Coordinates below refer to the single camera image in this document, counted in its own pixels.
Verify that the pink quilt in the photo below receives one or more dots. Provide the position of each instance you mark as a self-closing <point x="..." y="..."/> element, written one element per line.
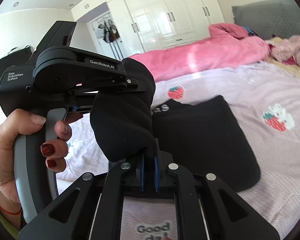
<point x="229" y="45"/>

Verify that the left hand red nails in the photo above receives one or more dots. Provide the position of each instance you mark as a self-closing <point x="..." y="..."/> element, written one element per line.
<point x="21" y="122"/>

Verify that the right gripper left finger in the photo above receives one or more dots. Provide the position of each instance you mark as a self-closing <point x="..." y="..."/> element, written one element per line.
<point x="91" y="208"/>

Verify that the fluffy pink garment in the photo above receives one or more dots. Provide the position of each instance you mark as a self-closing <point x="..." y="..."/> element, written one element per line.
<point x="288" y="48"/>

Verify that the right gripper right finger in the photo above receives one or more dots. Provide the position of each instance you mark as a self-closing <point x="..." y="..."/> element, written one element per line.
<point x="205" y="207"/>

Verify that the hanging bags on door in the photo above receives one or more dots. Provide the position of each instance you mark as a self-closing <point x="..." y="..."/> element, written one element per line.
<point x="107" y="31"/>

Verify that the white wardrobe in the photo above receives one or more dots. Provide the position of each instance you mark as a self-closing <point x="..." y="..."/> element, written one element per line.
<point x="146" y="25"/>

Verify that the beige blanket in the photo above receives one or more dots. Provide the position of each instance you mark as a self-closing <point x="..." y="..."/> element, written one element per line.
<point x="289" y="65"/>

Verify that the black long-sleeve shirt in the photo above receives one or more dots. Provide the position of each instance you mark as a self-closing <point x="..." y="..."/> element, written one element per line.
<point x="205" y="138"/>

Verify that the lilac patterned bed sheet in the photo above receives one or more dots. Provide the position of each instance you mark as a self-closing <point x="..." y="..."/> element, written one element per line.
<point x="241" y="124"/>

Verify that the black wall television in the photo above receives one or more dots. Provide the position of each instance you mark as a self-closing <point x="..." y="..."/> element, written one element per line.
<point x="15" y="58"/>

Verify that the grey quilted headboard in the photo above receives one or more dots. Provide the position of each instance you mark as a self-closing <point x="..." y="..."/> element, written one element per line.
<point x="269" y="18"/>

